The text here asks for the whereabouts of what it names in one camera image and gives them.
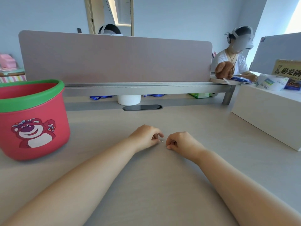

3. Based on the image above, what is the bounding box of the person's right forearm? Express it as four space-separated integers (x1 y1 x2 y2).
195 149 301 226

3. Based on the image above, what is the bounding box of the wooden door frame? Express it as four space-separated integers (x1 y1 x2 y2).
84 0 135 37

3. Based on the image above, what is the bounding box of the person's left forearm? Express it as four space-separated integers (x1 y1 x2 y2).
0 138 139 226

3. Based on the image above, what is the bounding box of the white box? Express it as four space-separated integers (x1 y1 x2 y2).
231 83 301 152

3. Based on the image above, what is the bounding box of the blue lanyard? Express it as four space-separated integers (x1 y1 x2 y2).
89 94 166 100

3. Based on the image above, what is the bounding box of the person's left hand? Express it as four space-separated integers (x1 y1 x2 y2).
128 124 164 153

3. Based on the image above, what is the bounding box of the white headset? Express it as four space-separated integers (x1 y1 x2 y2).
98 24 123 36
231 26 255 51

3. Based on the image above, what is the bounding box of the tan snack bag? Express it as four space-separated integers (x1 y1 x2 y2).
272 59 301 80

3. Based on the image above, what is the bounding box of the grey metal desk shelf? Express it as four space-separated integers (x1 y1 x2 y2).
63 74 245 105

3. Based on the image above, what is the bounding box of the striped bottle with pink lid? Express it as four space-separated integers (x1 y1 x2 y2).
0 53 27 83

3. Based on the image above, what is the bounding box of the red bin with green rim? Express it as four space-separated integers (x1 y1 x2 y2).
0 79 71 161

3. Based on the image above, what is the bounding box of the pink desk partition panel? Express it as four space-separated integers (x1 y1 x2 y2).
18 30 213 83

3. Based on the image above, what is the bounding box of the pendant necklace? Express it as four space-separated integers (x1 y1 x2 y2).
226 50 237 66

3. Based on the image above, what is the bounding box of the black cable grommet cover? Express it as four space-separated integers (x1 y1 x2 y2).
122 105 163 112

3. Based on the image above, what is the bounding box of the grey desk partition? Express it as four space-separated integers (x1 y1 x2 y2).
249 32 301 74

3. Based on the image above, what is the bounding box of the dark blue snack packet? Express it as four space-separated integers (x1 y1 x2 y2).
284 78 301 91

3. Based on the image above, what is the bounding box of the white tissue pack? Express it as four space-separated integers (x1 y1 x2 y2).
256 74 290 91

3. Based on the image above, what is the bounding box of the person's right hand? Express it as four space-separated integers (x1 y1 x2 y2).
165 132 206 162

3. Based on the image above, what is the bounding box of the white round stand base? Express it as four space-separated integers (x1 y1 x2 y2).
117 94 141 106

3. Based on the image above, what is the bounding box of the brown teddy bear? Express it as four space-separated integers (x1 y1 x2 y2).
214 60 235 80

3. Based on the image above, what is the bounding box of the large glass window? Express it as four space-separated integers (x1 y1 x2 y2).
284 4 301 35

